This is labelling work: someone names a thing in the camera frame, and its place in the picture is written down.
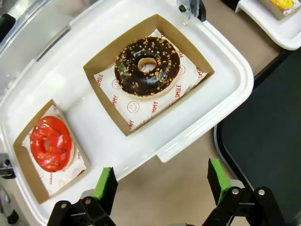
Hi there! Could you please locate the black serving tray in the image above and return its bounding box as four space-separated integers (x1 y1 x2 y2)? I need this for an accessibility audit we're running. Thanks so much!
213 50 301 226

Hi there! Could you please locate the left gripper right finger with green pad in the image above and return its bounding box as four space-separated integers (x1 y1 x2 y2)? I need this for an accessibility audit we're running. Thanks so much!
206 158 286 226

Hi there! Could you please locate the white printed paper liner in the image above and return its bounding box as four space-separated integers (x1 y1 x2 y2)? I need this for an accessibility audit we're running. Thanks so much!
93 28 209 132
22 105 87 197

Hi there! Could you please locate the brown cardboard donut box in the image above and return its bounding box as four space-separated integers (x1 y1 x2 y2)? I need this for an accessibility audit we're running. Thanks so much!
13 99 92 205
258 0 301 21
83 14 215 137

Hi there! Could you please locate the red glazed donut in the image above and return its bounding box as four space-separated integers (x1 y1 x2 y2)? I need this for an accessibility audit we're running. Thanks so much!
30 115 75 173

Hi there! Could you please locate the chocolate donut with nut crumbs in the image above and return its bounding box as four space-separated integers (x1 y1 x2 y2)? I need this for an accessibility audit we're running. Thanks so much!
114 36 181 99

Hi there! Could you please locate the yellow glazed donut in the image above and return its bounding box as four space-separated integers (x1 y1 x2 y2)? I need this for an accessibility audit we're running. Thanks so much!
269 0 296 11

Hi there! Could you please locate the white display tray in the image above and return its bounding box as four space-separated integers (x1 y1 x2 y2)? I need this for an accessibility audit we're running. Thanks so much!
0 0 255 226
235 0 301 51

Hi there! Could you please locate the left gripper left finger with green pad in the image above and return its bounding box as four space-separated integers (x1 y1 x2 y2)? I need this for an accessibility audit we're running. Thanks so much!
47 166 118 226

